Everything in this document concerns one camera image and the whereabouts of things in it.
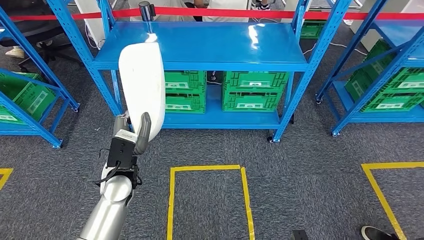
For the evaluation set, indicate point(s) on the yellow floor tape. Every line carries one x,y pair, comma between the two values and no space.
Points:
205,168
397,164
6,172

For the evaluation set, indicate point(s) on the red barrier belt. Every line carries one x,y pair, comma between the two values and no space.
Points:
215,13

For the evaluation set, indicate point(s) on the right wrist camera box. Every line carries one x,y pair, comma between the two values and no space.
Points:
299,236

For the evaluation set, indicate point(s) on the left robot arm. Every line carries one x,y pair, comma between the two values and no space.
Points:
109,212

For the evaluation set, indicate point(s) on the black office chair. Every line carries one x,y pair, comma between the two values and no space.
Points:
36,33

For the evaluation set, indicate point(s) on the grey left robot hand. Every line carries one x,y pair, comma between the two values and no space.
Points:
144,132

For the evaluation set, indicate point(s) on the white partition panel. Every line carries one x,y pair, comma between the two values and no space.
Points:
86,16

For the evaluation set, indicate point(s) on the black barrier post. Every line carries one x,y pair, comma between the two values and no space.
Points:
146,11

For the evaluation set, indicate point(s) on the blue metal shelf rack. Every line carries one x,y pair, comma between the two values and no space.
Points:
381,117
205,43
16,130

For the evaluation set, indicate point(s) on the green plastic crate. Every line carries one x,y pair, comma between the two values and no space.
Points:
185,79
311,30
391,104
356,87
407,82
26,96
185,102
251,101
255,79

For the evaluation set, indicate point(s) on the white curved plastic part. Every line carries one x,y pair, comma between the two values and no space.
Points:
142,82

